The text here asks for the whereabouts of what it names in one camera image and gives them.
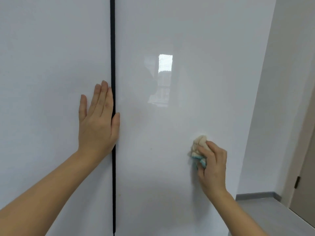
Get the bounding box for person's right hand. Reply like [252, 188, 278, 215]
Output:
[196, 141, 228, 198]

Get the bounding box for person's left hand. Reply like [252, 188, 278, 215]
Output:
[77, 80, 120, 158]

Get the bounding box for beige cloth with teal edge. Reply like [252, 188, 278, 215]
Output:
[189, 135, 208, 170]

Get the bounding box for person's right forearm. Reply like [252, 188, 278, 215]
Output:
[209, 189, 269, 236]

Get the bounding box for person's left forearm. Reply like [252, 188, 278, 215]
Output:
[0, 151, 109, 236]

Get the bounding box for beige room door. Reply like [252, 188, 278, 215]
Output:
[280, 78, 315, 209]
[289, 135, 315, 223]

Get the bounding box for grey wall skirting board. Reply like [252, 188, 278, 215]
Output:
[236, 191, 282, 202]

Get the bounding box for black cabinet door handle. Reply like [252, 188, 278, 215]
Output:
[110, 0, 116, 235]

